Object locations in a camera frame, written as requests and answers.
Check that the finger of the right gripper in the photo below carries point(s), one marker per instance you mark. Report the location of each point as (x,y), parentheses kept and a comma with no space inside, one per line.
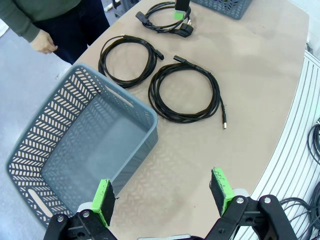
(180,15)

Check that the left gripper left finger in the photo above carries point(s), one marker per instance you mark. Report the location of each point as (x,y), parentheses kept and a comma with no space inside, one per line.
(100,200)

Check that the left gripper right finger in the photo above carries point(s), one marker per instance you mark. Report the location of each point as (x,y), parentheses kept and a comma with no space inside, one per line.
(223,192)

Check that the person's right forearm green sleeve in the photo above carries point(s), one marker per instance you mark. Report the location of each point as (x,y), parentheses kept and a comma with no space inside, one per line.
(20,25)

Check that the person in dark trousers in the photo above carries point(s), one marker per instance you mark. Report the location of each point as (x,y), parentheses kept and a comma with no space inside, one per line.
(75,32)

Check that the grey perforated plastic basket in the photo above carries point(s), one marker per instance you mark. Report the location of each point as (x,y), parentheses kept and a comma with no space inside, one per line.
(232,11)
(105,140)

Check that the grey metal stand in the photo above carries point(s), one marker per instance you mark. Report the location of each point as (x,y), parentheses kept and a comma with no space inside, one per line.
(117,7)

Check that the person's right hand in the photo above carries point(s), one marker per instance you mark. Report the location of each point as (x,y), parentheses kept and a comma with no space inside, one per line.
(42,43)

